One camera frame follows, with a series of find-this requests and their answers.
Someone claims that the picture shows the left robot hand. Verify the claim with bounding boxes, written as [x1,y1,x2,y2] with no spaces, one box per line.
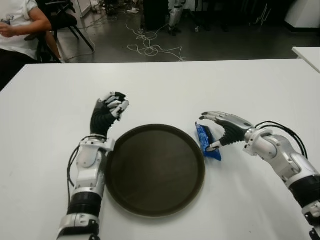
[89,91,131,138]

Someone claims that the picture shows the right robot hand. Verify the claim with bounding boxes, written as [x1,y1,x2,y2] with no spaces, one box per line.
[199,111,256,153]

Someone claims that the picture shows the blue Oreo packet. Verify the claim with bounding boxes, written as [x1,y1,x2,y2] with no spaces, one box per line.
[194,121,223,162]

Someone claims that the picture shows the round brown tray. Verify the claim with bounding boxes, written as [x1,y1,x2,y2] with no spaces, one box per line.
[106,123,206,218]

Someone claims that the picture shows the white side table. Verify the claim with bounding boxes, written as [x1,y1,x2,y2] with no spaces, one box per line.
[291,46,320,75]

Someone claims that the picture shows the black chair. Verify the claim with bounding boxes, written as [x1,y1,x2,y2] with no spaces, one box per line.
[24,0,95,63]

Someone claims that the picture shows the white panel board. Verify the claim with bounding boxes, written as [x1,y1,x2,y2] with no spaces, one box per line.
[73,0,93,18]

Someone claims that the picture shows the seated person white shirt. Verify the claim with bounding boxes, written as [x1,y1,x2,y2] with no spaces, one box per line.
[0,0,63,83]

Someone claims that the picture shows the black cabinet on casters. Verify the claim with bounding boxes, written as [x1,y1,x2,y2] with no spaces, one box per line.
[139,0,171,35]

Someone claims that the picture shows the silver humanoid robot legs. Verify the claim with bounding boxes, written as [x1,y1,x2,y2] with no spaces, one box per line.
[167,0,187,37]

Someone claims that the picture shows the white machine housing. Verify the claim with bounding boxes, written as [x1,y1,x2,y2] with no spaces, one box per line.
[284,0,320,33]

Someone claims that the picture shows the white floor cable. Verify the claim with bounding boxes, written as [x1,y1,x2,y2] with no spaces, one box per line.
[125,17,187,63]

